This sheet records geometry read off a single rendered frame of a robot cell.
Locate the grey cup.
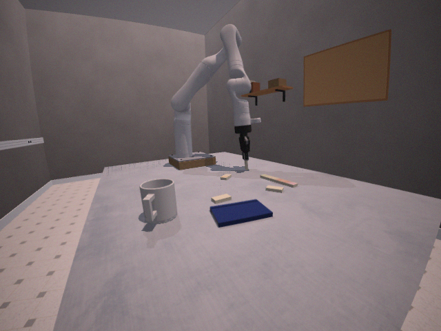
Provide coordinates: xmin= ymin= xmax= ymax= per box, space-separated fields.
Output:
xmin=140 ymin=179 xmax=177 ymax=223

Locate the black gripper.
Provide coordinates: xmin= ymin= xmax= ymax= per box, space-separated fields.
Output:
xmin=234 ymin=125 xmax=252 ymax=161

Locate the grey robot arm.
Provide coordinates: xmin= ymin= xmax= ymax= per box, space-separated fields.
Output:
xmin=171 ymin=24 xmax=261 ymax=158

